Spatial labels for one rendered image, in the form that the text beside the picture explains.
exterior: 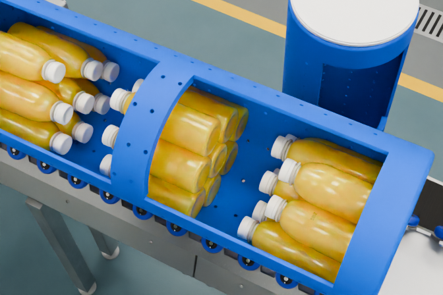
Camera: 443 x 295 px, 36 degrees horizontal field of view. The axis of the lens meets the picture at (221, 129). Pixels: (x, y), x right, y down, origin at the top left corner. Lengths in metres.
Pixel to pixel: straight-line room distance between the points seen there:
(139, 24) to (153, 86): 1.79
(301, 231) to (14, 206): 1.57
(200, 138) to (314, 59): 0.47
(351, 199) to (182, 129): 0.30
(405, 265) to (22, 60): 0.79
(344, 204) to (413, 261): 0.29
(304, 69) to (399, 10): 0.24
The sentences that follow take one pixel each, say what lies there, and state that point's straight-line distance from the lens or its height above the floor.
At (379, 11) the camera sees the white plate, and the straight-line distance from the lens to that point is 1.50.
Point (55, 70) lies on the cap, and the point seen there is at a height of 1.17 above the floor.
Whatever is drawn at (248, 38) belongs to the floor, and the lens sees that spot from 2.80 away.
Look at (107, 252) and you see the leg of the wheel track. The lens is 2.28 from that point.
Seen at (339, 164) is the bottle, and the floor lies 1.14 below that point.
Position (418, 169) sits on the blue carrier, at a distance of 1.05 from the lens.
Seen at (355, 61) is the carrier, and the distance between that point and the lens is 1.47.
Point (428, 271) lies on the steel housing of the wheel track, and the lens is 1.32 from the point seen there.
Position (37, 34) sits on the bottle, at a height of 1.14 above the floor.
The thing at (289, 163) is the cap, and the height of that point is 1.17.
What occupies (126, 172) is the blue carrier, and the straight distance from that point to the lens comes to 1.13.
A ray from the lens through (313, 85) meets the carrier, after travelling 1.57.
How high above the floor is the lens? 2.11
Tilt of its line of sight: 56 degrees down
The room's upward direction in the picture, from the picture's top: 4 degrees counter-clockwise
